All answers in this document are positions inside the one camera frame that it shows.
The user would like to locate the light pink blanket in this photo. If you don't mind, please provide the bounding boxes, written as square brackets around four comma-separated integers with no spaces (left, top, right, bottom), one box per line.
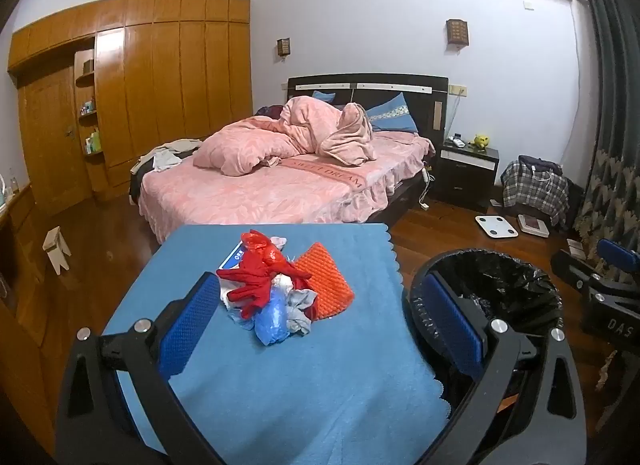
[320,102,378,167]

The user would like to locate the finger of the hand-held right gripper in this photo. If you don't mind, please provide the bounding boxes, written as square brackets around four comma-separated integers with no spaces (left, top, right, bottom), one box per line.
[550,248,611,296]
[595,238,640,276]

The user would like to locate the red fleece cloth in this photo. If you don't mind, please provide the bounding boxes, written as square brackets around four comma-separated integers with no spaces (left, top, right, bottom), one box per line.
[216,257,313,320]

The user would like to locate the large wall lamp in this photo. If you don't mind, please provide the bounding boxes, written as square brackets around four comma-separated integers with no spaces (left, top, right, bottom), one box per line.
[446,19,470,49]

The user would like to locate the wooden sideboard cabinet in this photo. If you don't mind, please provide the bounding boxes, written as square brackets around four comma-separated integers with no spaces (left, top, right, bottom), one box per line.
[0,185,51,346]

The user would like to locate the white and blue box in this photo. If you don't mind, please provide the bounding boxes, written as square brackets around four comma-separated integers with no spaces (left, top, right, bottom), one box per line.
[218,239,249,272]

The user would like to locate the blue plastic bag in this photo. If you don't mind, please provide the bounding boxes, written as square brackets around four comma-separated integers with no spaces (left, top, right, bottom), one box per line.
[254,289,292,347]

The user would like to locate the dark nightstand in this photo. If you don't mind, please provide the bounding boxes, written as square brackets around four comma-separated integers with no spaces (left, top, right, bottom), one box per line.
[431,140,501,210]

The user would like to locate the small pale stool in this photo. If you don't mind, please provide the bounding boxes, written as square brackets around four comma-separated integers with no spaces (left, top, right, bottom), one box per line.
[42,226,71,276]

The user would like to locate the white bathroom scale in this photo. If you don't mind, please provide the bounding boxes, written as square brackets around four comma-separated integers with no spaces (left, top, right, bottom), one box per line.
[475,215,511,240]

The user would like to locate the dark green patterned curtain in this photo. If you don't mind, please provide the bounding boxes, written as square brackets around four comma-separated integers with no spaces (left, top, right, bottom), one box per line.
[570,0,640,266]

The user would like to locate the orange foam net sheet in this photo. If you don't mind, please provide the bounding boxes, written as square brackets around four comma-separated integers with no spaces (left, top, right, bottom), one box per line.
[292,242,356,322]

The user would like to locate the blue fleece table cloth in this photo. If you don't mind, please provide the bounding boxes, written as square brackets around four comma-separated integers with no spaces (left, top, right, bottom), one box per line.
[102,222,451,465]

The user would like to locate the pink duvet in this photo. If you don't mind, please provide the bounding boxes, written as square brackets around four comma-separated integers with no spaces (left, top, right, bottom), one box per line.
[192,96,346,176]

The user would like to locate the grey cloth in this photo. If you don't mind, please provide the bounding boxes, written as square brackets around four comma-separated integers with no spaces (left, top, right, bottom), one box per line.
[284,289,319,337]

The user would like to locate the black round bin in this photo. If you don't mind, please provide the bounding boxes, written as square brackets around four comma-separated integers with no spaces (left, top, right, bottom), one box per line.
[402,247,566,426]

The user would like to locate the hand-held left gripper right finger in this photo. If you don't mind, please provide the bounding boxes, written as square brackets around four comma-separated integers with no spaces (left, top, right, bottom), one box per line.
[410,270,588,465]

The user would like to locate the large blue pillow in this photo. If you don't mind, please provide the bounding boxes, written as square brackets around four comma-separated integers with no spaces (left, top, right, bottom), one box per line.
[367,92,420,134]

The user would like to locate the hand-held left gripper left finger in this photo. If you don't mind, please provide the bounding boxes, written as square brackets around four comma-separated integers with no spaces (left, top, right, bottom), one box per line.
[55,272,223,465]

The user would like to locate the wooden door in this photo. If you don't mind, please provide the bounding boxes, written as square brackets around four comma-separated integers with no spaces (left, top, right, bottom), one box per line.
[19,67,94,216]

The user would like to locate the plaid cloth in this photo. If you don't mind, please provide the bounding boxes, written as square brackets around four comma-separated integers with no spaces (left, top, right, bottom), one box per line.
[500,160,571,226]

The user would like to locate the wooden wardrobe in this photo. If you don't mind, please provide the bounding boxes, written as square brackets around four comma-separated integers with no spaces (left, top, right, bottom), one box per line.
[7,0,253,200]

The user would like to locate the dark bag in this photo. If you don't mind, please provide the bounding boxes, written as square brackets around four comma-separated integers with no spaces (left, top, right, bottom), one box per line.
[517,155,563,176]

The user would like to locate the pile of light clothes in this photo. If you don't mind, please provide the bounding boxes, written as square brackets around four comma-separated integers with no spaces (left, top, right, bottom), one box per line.
[131,137,203,173]

